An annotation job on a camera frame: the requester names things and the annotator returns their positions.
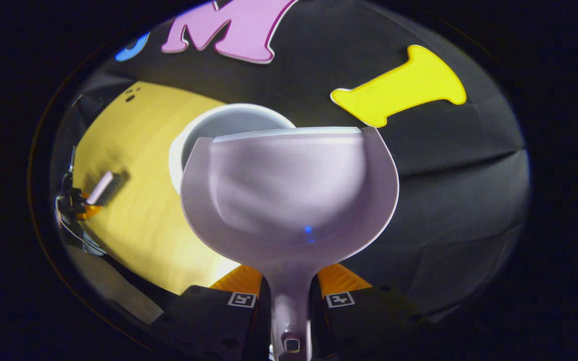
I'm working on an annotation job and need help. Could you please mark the small pale pink broom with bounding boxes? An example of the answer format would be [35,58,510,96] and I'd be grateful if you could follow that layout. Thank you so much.
[85,170,130,207]

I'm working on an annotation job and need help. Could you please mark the white ribbed garbage bin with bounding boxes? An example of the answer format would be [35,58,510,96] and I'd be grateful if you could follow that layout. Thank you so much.
[168,102,298,196]

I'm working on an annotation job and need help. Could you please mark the black backdrop cloth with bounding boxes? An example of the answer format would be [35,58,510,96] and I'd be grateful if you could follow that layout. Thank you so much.
[51,0,531,321]

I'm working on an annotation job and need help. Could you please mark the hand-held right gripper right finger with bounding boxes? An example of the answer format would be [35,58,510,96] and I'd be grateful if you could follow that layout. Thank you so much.
[310,264,431,361]

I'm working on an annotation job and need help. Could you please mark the pale pink dustpan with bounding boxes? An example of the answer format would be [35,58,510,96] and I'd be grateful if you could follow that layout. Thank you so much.
[180,126,400,361]

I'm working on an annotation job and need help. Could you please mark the yellow wooden desktop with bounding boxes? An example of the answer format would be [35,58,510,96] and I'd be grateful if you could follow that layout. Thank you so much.
[70,80,243,297]

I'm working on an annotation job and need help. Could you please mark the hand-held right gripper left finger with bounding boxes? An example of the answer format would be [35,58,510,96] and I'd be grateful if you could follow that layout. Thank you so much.
[150,264,272,361]

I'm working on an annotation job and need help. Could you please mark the black and white cable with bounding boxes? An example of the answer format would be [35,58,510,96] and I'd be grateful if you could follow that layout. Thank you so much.
[55,195,110,257]

